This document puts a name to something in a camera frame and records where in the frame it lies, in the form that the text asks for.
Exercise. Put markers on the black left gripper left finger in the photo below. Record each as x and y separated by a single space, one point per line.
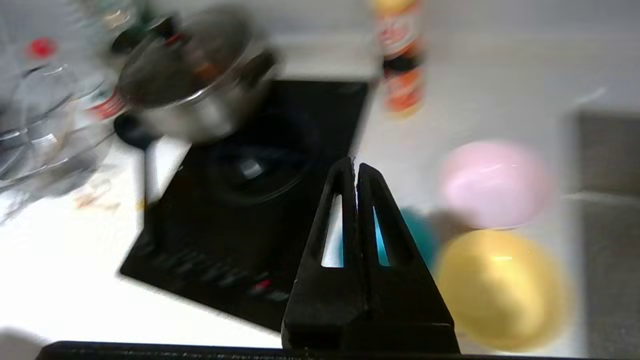
320 310

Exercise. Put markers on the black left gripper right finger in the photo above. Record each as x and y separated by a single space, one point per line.
415 315

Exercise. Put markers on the blue plastic bowl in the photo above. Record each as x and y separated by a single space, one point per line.
422 240

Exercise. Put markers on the orange white dish soap bottle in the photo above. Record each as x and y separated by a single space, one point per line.
402 90

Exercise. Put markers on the yellow plastic bowl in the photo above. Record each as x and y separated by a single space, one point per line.
500 290

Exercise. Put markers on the black induction cooktop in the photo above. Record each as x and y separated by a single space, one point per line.
225 240

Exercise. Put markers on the pink plastic bowl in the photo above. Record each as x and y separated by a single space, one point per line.
495 185

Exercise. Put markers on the stainless steel cooking pot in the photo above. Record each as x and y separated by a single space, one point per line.
200 120

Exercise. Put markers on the black ladle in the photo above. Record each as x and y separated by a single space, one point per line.
130 131

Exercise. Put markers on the glass lid with black knob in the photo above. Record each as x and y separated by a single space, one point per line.
165 75

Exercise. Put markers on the clear bottle with red label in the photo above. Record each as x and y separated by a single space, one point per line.
107 107

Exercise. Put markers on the clear bottle with red cap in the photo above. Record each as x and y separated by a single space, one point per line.
40 50

